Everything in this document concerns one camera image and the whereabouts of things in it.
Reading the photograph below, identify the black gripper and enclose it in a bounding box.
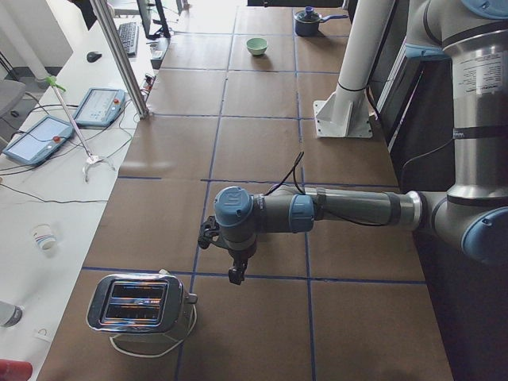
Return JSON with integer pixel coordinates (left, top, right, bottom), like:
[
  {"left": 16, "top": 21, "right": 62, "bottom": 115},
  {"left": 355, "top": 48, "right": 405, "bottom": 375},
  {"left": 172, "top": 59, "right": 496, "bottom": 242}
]
[{"left": 228, "top": 241, "right": 257, "bottom": 283}]

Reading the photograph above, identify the green bowl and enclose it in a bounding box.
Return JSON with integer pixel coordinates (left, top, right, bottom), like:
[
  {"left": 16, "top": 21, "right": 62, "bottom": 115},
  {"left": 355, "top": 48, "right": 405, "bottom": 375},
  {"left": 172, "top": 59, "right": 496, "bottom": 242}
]
[{"left": 246, "top": 37, "right": 268, "bottom": 56}]

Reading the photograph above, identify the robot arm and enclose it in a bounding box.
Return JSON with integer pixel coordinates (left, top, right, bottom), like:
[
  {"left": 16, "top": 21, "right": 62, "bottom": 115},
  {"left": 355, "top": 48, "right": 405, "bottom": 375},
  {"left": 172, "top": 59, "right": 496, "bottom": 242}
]
[{"left": 198, "top": 1, "right": 507, "bottom": 284}]

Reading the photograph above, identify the reacher grabber tool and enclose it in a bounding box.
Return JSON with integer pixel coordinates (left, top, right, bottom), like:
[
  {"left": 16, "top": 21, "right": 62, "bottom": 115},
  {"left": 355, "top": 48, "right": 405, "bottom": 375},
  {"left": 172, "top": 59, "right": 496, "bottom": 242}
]
[{"left": 45, "top": 75, "right": 116, "bottom": 183}]

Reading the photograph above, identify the paper cup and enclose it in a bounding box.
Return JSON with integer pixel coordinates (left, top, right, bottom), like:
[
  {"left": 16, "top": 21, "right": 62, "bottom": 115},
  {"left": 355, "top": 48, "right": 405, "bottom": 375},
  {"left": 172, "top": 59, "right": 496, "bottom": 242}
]
[{"left": 31, "top": 224, "right": 56, "bottom": 250}]

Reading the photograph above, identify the far teach pendant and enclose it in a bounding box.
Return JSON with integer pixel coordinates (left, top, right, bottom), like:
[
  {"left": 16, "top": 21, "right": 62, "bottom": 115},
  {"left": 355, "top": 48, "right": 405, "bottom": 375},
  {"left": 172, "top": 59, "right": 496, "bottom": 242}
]
[{"left": 74, "top": 87, "right": 126, "bottom": 129}]

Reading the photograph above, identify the teach pendant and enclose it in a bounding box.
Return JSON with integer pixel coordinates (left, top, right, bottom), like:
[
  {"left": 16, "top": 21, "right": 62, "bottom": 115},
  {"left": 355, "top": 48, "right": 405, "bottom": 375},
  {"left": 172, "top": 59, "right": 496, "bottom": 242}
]
[
  {"left": 74, "top": 87, "right": 126, "bottom": 129},
  {"left": 2, "top": 115, "right": 74, "bottom": 166}
]

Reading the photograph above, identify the near teach pendant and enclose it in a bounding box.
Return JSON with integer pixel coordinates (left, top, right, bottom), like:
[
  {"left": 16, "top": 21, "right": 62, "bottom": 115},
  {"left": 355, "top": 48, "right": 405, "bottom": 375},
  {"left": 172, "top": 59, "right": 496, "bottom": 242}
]
[{"left": 2, "top": 115, "right": 74, "bottom": 166}]

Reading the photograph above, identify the red cylinder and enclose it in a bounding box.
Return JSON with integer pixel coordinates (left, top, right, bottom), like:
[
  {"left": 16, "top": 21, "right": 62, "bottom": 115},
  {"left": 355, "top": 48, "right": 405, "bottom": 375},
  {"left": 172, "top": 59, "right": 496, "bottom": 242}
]
[{"left": 0, "top": 359, "right": 33, "bottom": 381}]

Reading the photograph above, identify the blue saucepan with lid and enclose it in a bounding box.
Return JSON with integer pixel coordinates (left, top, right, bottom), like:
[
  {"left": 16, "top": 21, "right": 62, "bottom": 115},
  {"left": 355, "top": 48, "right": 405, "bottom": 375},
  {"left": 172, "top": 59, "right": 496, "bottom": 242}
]
[{"left": 294, "top": 6, "right": 348, "bottom": 37}]

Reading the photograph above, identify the black computer mouse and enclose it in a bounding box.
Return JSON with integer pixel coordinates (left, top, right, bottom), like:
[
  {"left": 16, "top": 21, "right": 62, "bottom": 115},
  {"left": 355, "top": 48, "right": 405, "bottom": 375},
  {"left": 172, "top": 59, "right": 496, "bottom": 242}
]
[{"left": 86, "top": 52, "right": 102, "bottom": 63}]

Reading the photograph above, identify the black keyboard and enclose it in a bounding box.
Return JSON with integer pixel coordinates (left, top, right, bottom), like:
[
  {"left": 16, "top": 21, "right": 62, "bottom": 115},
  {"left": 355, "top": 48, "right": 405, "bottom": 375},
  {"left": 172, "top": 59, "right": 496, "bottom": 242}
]
[{"left": 117, "top": 22, "right": 139, "bottom": 57}]

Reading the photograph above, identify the black monitor stand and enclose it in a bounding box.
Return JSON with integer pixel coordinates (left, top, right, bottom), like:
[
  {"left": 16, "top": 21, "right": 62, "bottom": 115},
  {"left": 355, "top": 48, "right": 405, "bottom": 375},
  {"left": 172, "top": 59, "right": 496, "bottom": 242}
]
[{"left": 137, "top": 0, "right": 171, "bottom": 40}]

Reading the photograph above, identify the white toaster power cable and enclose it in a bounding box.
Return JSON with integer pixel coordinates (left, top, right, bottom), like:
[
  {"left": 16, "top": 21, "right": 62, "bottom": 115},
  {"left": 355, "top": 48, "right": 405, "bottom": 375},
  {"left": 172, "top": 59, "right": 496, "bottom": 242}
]
[{"left": 109, "top": 305, "right": 198, "bottom": 357}]

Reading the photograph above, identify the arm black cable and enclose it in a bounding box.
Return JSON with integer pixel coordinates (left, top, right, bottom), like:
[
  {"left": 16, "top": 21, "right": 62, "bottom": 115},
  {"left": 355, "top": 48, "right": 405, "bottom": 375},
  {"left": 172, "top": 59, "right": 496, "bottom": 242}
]
[{"left": 263, "top": 150, "right": 390, "bottom": 227}]

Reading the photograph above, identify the white camera mast pedestal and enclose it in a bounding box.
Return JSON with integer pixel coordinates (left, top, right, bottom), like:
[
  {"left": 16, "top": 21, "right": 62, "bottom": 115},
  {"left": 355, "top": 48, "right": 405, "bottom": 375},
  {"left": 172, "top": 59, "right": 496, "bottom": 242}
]
[{"left": 314, "top": 0, "right": 395, "bottom": 138}]

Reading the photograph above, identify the aluminium frame post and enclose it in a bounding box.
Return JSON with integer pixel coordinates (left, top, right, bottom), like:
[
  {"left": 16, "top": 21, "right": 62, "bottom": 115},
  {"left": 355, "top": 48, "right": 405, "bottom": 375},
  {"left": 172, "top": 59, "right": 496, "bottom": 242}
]
[{"left": 90, "top": 0, "right": 148, "bottom": 119}]

